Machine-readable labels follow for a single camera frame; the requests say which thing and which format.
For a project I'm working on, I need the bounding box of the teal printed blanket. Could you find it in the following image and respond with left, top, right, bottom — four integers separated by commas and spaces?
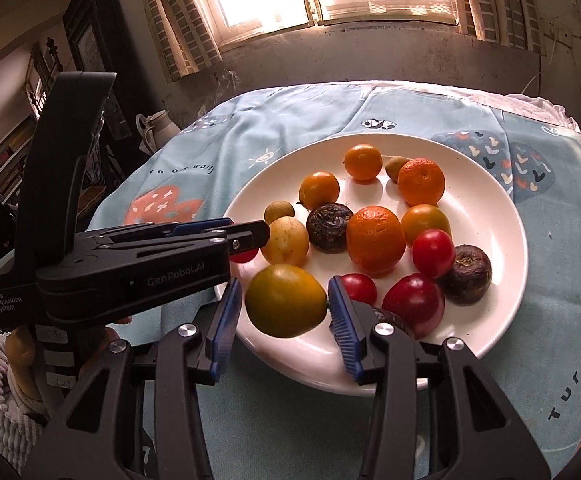
88, 80, 581, 480

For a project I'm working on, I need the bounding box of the white oval plate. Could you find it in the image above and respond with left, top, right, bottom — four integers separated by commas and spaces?
221, 133, 528, 398

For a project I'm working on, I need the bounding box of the white sheet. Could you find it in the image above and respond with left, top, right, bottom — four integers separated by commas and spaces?
420, 82, 578, 131

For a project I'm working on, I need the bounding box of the white ceramic jug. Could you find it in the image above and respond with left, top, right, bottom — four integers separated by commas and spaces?
136, 109, 178, 156

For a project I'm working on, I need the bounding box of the dark wooden cabinet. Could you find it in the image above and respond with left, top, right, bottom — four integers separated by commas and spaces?
63, 0, 134, 141

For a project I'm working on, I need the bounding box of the small green fruit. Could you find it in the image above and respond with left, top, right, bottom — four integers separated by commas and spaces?
385, 156, 411, 182

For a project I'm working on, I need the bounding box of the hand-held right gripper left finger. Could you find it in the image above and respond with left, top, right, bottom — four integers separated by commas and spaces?
20, 277, 244, 480

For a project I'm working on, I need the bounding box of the round orange-yellow fruit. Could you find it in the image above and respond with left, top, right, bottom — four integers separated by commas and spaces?
299, 171, 341, 211

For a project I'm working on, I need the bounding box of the white wall cable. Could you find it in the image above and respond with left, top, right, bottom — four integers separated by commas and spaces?
520, 50, 546, 96

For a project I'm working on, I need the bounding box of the person's left hand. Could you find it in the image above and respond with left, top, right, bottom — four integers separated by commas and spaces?
8, 327, 44, 403

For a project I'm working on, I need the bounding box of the bookshelf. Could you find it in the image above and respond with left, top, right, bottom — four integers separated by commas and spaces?
0, 115, 38, 206

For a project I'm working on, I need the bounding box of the checked beige curtain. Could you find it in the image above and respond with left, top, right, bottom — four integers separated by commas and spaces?
457, 0, 546, 53
138, 0, 224, 83

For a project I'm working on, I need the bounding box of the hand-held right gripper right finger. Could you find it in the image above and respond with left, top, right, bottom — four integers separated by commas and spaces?
327, 275, 553, 480

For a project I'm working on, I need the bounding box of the yellow plum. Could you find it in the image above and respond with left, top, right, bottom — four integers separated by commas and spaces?
260, 216, 310, 268

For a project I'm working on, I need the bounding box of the small mandarin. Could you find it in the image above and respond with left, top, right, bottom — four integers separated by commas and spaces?
397, 158, 446, 207

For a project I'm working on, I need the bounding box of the dark red plum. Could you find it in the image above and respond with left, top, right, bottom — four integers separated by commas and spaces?
381, 274, 445, 339

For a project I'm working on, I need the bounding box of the small orange tomato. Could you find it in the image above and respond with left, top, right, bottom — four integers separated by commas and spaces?
344, 144, 383, 182

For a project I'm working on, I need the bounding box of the small yellow-green fruit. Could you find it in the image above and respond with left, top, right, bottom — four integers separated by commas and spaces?
264, 201, 296, 225

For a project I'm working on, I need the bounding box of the dark wrinkled passion fruit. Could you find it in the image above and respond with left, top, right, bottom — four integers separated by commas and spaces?
306, 203, 355, 254
437, 245, 492, 306

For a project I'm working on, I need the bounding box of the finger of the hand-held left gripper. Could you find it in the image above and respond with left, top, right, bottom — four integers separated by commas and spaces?
78, 221, 271, 261
83, 217, 234, 241

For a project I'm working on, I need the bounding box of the red cherry tomato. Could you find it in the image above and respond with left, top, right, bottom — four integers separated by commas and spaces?
229, 246, 261, 264
339, 273, 378, 307
411, 229, 456, 280

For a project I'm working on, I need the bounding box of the large orange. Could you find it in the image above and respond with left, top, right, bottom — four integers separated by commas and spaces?
346, 206, 407, 277

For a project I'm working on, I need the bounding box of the green-orange round fruit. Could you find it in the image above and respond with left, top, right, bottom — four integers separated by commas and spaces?
401, 204, 452, 247

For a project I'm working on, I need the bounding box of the large pointed yellow-orange fruit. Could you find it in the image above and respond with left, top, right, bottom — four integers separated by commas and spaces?
245, 264, 329, 339

